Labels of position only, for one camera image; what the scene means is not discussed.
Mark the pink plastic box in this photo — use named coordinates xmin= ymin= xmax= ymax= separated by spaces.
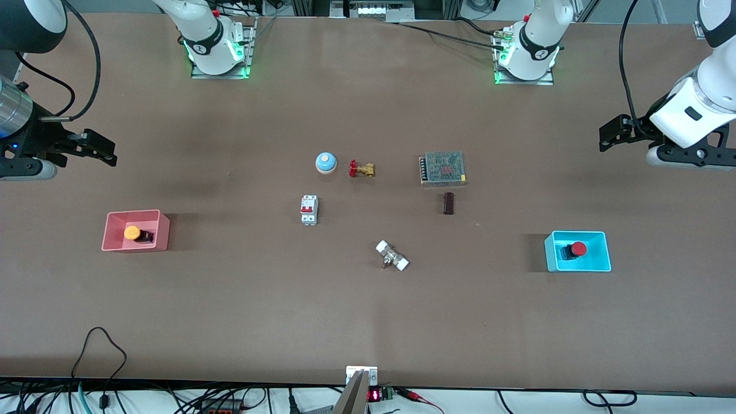
xmin=102 ymin=209 xmax=171 ymax=253

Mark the yellow push button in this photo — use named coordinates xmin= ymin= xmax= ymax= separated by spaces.
xmin=124 ymin=225 xmax=157 ymax=244

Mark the metal mesh power supply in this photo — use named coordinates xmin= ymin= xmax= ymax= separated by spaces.
xmin=419 ymin=151 xmax=467 ymax=187

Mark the grey camera mount bar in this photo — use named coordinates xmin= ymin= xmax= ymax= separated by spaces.
xmin=332 ymin=366 xmax=379 ymax=414

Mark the red clip lead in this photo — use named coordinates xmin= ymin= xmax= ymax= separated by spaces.
xmin=401 ymin=388 xmax=444 ymax=414

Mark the black cable across table edge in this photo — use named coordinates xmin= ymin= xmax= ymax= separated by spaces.
xmin=397 ymin=16 xmax=507 ymax=50

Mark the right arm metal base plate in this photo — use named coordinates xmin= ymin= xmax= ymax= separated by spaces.
xmin=191 ymin=16 xmax=256 ymax=80

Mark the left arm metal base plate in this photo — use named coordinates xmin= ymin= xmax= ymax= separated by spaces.
xmin=493 ymin=29 xmax=555 ymax=86

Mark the aluminium frame rail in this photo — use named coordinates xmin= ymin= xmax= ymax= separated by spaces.
xmin=292 ymin=0 xmax=462 ymax=21

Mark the cyan plastic box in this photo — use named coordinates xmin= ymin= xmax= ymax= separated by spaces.
xmin=544 ymin=231 xmax=612 ymax=273

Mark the black coiled cable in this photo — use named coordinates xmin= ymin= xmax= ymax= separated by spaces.
xmin=582 ymin=389 xmax=638 ymax=408

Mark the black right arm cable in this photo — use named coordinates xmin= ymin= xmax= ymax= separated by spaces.
xmin=14 ymin=0 xmax=102 ymax=122

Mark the black looped thin cable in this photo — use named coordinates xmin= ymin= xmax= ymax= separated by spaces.
xmin=71 ymin=327 xmax=128 ymax=381

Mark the white pipe fitting valve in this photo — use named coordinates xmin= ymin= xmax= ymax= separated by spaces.
xmin=375 ymin=240 xmax=410 ymax=272

